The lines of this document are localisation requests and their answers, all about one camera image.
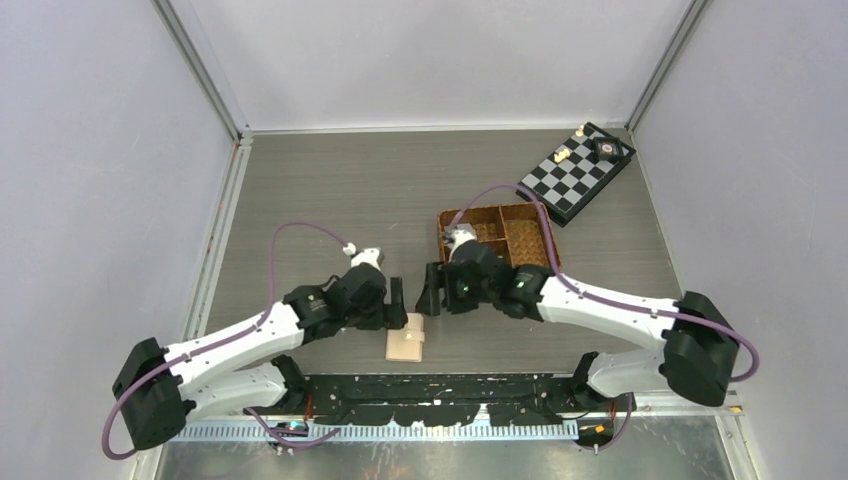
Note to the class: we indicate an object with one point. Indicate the beige leather card holder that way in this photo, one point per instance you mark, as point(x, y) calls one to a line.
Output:
point(406, 344)

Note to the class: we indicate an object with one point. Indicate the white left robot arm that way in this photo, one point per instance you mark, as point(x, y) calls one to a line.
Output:
point(161, 389)

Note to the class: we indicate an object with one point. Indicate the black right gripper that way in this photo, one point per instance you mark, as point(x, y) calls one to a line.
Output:
point(429, 302)

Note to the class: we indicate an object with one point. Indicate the aluminium frame rail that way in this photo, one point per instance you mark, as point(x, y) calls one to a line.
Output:
point(184, 26)

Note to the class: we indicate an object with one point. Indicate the woven wicker divided basket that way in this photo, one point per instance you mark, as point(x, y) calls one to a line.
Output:
point(514, 231)

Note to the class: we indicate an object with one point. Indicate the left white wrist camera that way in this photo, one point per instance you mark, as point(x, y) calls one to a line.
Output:
point(371, 256)

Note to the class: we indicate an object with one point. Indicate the small black square box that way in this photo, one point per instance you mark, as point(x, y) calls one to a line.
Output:
point(608, 149)

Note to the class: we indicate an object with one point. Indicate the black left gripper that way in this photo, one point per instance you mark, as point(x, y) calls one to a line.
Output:
point(385, 314)

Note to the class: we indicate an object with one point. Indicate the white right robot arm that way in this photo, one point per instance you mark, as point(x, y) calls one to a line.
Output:
point(674, 349)

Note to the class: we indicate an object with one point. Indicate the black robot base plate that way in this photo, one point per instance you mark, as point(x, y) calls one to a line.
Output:
point(436, 400)

